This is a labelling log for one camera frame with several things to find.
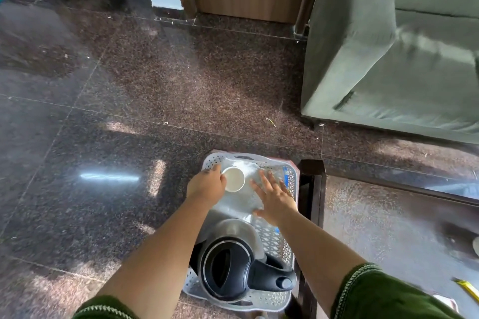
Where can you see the clear plastic bag blue zip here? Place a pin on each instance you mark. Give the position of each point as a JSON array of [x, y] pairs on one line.
[[239, 204]]

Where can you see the grey-green loveseat sofa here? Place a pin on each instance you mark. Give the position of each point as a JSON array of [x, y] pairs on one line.
[[411, 68]]

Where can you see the red plastic stool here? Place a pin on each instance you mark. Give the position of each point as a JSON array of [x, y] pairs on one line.
[[290, 162]]

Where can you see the dark wooden coffee table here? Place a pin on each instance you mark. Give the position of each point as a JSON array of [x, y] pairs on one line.
[[374, 225]]

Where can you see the white perforated plastic basket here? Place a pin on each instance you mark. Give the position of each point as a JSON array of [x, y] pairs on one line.
[[278, 244]]

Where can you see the yellow stick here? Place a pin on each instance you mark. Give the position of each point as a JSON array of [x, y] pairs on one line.
[[467, 289]]

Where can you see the person's green garment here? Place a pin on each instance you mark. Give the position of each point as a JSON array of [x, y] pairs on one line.
[[385, 296]]

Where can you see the person's right hand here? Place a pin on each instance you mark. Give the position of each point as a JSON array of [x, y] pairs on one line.
[[277, 201]]

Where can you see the person's right forearm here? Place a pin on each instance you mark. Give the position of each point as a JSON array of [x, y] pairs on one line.
[[322, 255]]

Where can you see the pink lidded box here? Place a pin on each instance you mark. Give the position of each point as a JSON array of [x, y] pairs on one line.
[[445, 303]]

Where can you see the person's left forearm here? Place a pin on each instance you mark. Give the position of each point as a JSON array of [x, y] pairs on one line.
[[157, 262]]

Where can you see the person's left hand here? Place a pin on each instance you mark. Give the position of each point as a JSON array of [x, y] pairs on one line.
[[206, 186]]

